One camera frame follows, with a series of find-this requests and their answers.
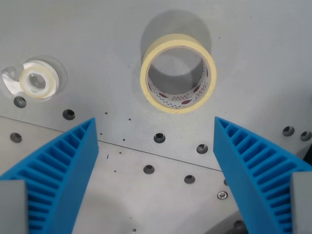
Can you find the small clear tape roll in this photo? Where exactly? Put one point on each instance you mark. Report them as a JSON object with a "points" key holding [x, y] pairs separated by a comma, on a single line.
{"points": [[36, 79]]}

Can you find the silver hex socket screw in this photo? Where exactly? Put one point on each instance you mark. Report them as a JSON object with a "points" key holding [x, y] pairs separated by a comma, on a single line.
{"points": [[222, 195]]}

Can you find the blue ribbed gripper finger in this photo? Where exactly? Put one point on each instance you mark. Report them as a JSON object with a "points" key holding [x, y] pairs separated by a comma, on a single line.
{"points": [[246, 168], [65, 165]]}

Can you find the yellow masking tape roll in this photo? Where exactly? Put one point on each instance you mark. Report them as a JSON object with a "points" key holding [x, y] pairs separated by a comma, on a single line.
{"points": [[178, 73]]}

